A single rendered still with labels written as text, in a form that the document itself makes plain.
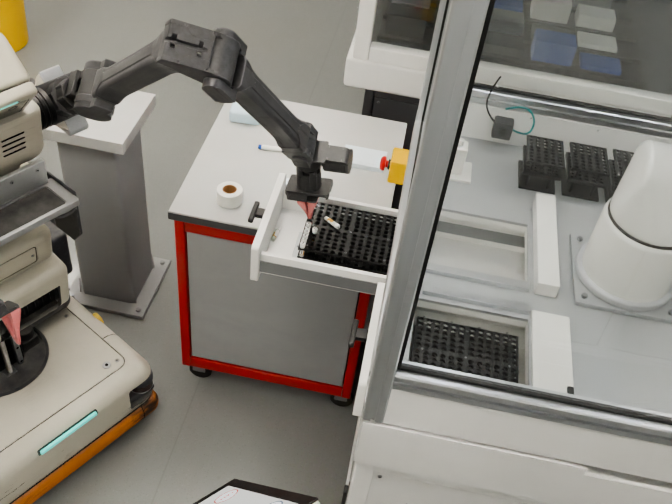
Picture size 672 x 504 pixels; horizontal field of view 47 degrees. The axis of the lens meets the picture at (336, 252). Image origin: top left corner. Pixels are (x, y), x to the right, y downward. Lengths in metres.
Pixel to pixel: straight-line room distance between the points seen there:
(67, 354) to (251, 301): 0.56
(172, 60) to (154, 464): 1.48
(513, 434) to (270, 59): 3.14
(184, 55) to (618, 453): 1.02
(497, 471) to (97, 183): 1.56
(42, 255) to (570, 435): 1.23
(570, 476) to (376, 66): 1.46
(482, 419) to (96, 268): 1.74
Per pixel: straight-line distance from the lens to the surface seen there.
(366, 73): 2.54
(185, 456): 2.51
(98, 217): 2.64
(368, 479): 1.64
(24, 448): 2.27
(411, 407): 1.41
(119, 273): 2.80
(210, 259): 2.21
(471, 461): 1.53
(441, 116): 1.00
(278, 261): 1.80
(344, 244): 1.83
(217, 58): 1.35
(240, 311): 2.33
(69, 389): 2.35
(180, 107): 3.87
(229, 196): 2.09
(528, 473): 1.55
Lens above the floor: 2.15
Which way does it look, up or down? 44 degrees down
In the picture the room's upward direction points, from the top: 8 degrees clockwise
